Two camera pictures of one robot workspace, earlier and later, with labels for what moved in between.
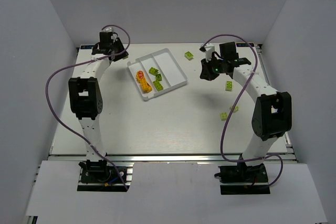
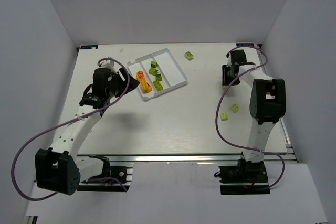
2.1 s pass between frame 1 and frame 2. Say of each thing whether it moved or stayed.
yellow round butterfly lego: stayed
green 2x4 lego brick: stayed
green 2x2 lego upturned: stayed
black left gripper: moved
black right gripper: moved
